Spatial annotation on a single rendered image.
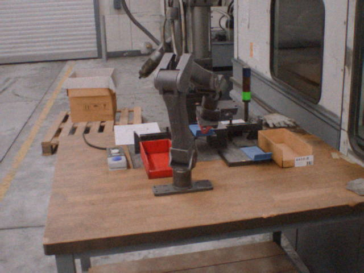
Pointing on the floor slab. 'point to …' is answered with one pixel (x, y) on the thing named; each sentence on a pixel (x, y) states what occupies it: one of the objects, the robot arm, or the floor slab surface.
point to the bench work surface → (190, 209)
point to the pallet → (48, 143)
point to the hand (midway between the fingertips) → (203, 131)
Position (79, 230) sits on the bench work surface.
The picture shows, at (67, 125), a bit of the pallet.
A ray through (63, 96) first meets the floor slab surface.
